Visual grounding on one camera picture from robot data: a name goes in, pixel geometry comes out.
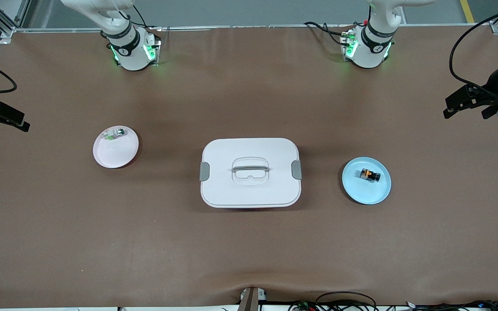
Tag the metal camera bracket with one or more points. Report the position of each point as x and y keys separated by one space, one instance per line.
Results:
x=249 y=300

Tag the aluminium frame rail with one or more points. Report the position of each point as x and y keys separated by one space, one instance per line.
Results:
x=249 y=26

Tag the pink round plate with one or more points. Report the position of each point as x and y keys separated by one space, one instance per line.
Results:
x=115 y=155

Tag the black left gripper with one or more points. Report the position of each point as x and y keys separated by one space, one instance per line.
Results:
x=494 y=85

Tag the brown table cover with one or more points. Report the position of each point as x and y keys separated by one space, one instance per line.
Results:
x=249 y=86

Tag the white lidded storage box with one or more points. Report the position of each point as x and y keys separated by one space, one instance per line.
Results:
x=249 y=190

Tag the orange push-button switch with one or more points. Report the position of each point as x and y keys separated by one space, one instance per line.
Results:
x=370 y=174

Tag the light blue round plate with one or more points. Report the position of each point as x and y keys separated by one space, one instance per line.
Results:
x=365 y=192

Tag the green push-button switch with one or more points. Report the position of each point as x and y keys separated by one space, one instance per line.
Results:
x=119 y=132

